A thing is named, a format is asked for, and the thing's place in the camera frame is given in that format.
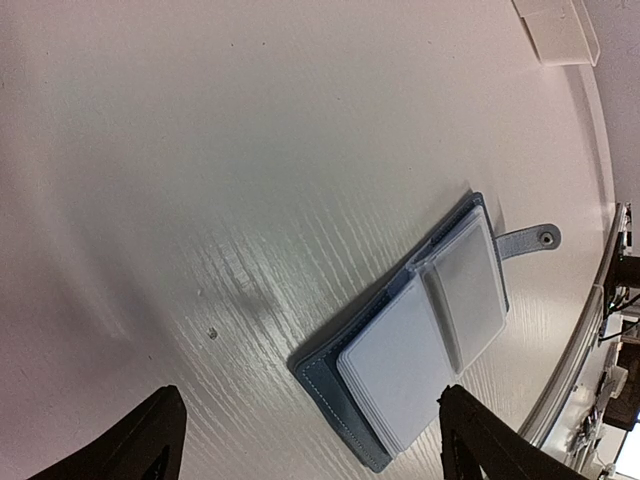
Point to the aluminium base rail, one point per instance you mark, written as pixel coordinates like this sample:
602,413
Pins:
585,335

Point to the white plastic tray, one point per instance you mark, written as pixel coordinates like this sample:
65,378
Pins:
561,31

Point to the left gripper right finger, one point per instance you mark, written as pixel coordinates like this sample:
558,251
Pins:
476,444

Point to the blue card holder wallet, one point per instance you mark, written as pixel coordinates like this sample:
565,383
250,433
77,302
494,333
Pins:
377,380

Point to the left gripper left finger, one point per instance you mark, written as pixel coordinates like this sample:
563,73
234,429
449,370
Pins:
147,443

